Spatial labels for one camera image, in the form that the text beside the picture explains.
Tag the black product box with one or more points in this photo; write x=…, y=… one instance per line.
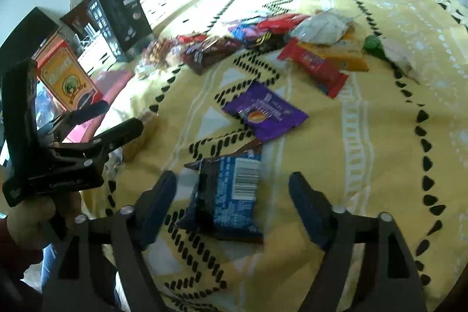
x=124, y=16

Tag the person's left forearm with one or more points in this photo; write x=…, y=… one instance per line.
x=14, y=261

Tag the silver foil snack bag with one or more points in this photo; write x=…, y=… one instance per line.
x=321, y=27

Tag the person's left hand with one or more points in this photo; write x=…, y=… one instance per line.
x=25, y=224

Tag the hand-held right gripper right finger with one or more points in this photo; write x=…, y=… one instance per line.
x=310, y=209

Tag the black television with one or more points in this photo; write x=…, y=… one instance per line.
x=29, y=30

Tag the dark small box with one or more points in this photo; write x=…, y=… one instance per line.
x=78, y=17

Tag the green snack packet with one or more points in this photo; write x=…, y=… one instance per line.
x=373, y=43

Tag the brown snack packet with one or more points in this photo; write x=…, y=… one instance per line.
x=212, y=54

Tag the red blue colourful snack packet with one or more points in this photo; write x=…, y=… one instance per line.
x=245, y=28

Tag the person's leg in jeans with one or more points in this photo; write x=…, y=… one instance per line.
x=47, y=261

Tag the red orange snack bar packet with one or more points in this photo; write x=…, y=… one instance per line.
x=314, y=67

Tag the blue brown cookie packet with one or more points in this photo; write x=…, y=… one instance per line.
x=226, y=195

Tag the black yellow snack packet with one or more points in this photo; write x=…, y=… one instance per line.
x=265, y=41

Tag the white grey snack packet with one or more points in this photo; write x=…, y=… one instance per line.
x=398, y=52

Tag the purple snack packet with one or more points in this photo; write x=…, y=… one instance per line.
x=267, y=111

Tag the yellow cracker packet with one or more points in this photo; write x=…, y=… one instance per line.
x=351, y=59

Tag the red orange box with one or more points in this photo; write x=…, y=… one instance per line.
x=65, y=74

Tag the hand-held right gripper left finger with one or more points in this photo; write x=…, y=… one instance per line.
x=157, y=209

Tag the pink box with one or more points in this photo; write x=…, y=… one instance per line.
x=113, y=78

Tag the clear packet of fried snacks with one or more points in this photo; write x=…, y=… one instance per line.
x=161, y=56

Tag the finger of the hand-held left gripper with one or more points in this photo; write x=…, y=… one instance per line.
x=91, y=110
x=124, y=131

